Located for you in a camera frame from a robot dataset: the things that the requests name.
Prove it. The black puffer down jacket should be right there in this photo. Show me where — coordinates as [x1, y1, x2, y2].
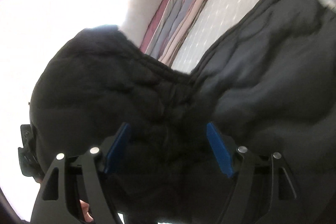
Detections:
[30, 0, 335, 223]

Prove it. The person's right hand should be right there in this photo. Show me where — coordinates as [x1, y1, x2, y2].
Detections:
[80, 200, 93, 223]

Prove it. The beige folded blanket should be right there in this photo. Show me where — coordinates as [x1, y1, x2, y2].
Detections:
[153, 0, 207, 65]

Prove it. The maroon folded blanket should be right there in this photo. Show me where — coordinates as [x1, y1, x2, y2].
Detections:
[139, 0, 177, 53]

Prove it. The blue-grey folded blanket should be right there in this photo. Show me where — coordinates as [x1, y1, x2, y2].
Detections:
[141, 0, 195, 58]

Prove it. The grey quilted bed mattress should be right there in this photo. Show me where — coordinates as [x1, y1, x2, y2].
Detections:
[170, 0, 333, 74]

